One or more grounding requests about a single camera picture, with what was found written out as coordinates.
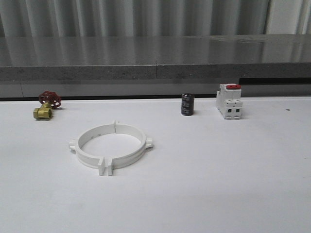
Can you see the black cylindrical capacitor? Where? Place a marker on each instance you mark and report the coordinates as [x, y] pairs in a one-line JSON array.
[[187, 104]]

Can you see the grey stone counter ledge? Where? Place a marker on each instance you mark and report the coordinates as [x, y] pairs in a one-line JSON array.
[[213, 59]]

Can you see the brass valve red handwheel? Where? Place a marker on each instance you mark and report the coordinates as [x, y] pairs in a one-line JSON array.
[[49, 100]]

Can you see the white circuit breaker red switch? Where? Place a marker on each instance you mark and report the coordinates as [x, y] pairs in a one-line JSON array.
[[228, 101]]

